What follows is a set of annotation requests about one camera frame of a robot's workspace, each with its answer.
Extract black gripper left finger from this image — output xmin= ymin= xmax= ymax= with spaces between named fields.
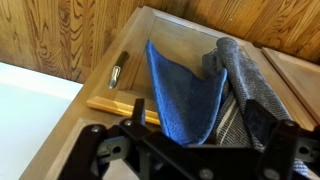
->
xmin=131 ymin=98 xmax=146 ymax=125

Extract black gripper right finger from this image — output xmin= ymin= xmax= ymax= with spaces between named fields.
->
xmin=244 ymin=99 xmax=277 ymax=145

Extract small blue towel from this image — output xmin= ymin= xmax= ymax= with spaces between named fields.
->
xmin=145 ymin=40 xmax=227 ymax=146

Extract grey striped hanging towel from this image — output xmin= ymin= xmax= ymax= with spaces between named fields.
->
xmin=202 ymin=37 xmax=291 ymax=152

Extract wooden cabinet door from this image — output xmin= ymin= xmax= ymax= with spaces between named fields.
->
xmin=86 ymin=5 xmax=316 ymax=132

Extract metal cabinet door handle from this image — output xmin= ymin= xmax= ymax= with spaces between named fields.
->
xmin=108 ymin=51 xmax=130 ymax=89

